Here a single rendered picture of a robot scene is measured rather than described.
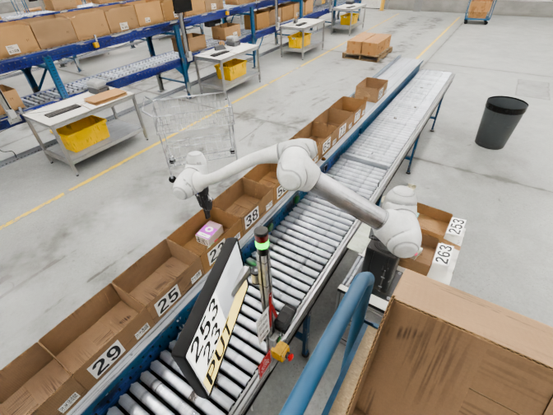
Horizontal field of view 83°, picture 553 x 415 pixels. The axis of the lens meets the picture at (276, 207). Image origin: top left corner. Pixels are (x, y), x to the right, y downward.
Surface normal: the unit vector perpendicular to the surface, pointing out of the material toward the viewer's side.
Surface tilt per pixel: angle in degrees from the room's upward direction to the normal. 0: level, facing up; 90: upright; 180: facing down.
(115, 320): 1
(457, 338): 57
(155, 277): 0
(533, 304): 0
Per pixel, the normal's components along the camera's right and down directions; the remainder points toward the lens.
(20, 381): 0.84, 0.31
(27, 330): -0.04, -0.77
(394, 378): -0.48, 0.04
